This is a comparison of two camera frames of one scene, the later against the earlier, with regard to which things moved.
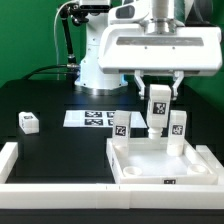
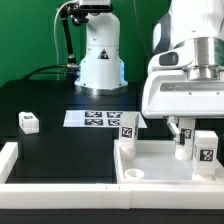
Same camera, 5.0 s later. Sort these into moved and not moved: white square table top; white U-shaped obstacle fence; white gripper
Moved: white gripper; white square table top
Not moved: white U-shaped obstacle fence
